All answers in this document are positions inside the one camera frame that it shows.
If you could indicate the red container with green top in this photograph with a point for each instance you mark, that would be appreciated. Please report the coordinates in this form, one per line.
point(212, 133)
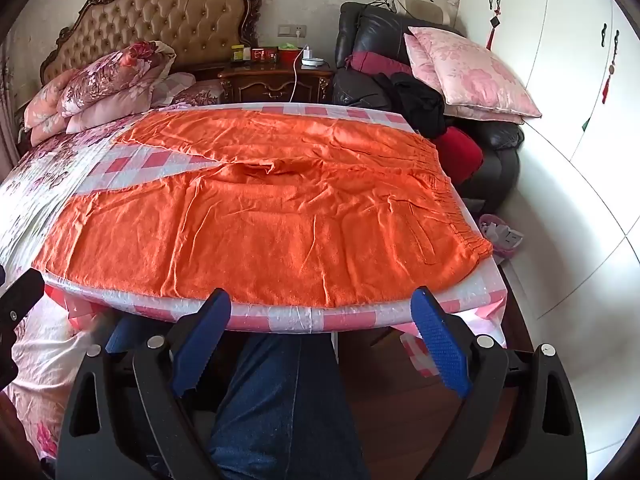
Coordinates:
point(289, 55)

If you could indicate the pink floral pillow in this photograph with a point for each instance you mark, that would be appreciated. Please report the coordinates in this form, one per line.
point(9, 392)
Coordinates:
point(42, 105)

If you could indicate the black leather armchair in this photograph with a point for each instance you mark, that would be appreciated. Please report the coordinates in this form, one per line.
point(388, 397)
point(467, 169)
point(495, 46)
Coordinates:
point(370, 25)

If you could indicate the pale pink pillow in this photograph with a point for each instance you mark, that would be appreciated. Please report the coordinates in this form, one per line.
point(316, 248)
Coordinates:
point(105, 112)

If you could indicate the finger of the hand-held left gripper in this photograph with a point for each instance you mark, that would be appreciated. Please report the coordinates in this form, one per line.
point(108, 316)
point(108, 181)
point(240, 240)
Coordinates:
point(122, 335)

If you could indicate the white charger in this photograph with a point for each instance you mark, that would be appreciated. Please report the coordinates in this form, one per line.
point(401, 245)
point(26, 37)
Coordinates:
point(307, 52)

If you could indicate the red tassel ornament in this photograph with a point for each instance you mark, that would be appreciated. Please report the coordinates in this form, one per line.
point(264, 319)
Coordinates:
point(609, 80)
point(494, 22)

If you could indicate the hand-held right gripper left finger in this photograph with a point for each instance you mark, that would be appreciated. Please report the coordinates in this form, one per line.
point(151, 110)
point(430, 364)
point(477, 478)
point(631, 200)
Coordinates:
point(200, 345)

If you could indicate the beige cushion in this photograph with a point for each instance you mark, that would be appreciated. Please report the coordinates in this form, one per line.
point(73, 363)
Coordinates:
point(425, 10)

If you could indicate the tufted carved wooden headboard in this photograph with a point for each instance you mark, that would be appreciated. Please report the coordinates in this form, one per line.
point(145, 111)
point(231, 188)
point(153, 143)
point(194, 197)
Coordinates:
point(165, 15)

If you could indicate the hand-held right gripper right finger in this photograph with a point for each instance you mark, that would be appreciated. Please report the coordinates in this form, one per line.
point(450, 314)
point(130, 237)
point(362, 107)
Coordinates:
point(440, 340)

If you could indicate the folded floral quilt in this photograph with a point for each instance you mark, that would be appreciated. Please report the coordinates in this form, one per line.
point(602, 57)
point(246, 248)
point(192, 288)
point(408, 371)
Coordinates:
point(110, 75)

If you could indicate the wall socket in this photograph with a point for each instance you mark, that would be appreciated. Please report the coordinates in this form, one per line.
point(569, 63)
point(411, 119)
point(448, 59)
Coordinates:
point(291, 30)

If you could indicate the pink curtain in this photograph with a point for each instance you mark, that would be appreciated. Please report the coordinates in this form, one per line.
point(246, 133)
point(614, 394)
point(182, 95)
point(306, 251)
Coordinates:
point(6, 110)

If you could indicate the black clothes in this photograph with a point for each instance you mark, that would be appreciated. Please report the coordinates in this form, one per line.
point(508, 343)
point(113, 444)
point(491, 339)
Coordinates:
point(415, 100)

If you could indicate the white wardrobe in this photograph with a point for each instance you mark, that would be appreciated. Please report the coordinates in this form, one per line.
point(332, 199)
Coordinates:
point(550, 85)

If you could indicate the pink basket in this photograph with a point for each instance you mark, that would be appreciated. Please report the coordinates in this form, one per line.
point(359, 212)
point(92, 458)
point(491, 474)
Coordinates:
point(500, 240)

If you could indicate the yellow jar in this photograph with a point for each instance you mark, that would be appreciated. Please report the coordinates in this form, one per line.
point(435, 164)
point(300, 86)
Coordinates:
point(237, 53)

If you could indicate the red box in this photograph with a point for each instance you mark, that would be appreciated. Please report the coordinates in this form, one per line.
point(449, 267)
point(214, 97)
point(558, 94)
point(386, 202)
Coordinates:
point(264, 54)

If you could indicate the person's leg in blue jeans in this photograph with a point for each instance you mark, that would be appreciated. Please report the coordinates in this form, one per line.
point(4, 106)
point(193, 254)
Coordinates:
point(280, 410)

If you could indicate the carved wooden nightstand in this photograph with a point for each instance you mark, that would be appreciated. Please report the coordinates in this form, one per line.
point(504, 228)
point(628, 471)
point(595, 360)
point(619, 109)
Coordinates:
point(270, 85)

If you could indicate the orange pants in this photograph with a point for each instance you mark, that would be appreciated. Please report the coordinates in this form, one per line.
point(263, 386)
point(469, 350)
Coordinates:
point(275, 230)

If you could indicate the black clothes hanger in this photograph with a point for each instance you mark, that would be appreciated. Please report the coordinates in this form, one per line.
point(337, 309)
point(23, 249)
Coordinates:
point(382, 4)

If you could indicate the dark red cushion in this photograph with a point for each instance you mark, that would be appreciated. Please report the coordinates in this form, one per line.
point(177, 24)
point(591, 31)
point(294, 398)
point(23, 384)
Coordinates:
point(375, 62)

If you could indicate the large pink flowered cushion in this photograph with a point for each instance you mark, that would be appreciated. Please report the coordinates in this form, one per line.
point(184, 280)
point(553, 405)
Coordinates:
point(470, 75)
point(417, 60)

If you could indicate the dark floral pillow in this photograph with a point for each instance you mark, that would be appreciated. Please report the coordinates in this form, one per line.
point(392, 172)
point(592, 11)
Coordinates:
point(197, 95)

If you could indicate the red white checkered tablecloth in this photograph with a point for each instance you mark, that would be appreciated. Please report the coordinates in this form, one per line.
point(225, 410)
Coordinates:
point(150, 162)

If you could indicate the white round device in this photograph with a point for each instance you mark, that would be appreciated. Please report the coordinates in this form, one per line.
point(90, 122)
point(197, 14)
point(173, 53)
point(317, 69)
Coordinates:
point(312, 62)

